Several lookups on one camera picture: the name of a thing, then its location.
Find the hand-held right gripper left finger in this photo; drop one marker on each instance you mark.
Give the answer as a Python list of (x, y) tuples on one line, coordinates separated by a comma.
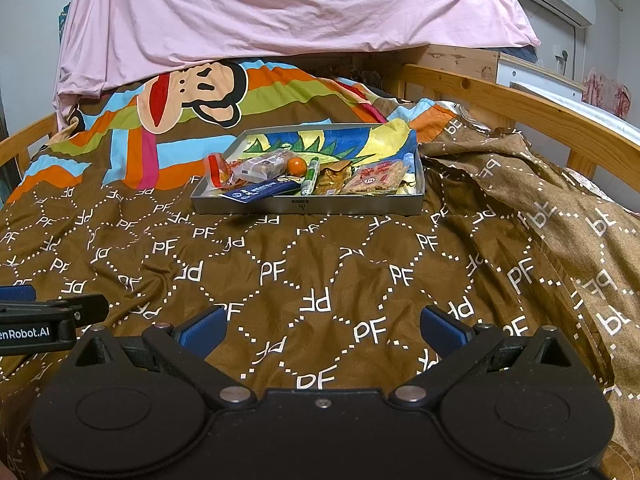
[(202, 330)]

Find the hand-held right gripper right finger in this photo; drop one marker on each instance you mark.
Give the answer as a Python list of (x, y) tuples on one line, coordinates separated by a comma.
[(442, 327)]

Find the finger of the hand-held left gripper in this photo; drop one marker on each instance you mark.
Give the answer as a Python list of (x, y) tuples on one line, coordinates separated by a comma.
[(17, 294), (85, 307)]

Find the blue snack packet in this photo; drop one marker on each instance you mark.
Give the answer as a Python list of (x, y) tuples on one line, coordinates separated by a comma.
[(265, 189)]

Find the metal tray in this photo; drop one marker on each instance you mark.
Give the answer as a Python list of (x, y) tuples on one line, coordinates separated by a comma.
[(300, 206)]

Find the orange snack packet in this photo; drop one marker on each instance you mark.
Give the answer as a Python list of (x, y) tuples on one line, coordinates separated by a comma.
[(219, 170)]

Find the clear rice cracker packet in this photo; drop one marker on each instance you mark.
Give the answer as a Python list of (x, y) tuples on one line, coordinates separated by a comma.
[(380, 177)]

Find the clear peanut bar packet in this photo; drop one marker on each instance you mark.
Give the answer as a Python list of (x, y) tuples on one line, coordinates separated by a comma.
[(260, 166)]

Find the yellow cracker packet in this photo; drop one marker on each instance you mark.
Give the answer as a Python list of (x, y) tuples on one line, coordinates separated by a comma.
[(332, 180)]

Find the green sausage stick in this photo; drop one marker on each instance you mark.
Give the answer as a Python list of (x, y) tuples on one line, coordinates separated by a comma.
[(310, 177)]

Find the clear dark meat packet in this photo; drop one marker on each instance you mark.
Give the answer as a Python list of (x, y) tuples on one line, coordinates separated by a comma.
[(297, 166)]

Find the brown printed blanket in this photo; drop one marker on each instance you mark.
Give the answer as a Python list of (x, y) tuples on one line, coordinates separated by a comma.
[(300, 260)]

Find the dinosaur print cloth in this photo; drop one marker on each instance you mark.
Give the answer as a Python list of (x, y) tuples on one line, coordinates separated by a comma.
[(340, 142)]

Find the white cabinet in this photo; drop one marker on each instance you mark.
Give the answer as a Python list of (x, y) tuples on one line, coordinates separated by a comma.
[(540, 72)]

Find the red patterned cloth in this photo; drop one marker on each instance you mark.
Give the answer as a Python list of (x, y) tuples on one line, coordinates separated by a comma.
[(607, 91)]

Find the pink sheet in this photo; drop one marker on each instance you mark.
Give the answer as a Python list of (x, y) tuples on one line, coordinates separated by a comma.
[(275, 10)]

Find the wooden bed frame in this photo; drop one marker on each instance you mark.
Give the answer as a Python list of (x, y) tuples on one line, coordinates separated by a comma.
[(525, 102)]

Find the wall power socket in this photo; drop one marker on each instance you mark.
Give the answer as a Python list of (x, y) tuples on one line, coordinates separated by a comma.
[(562, 57)]

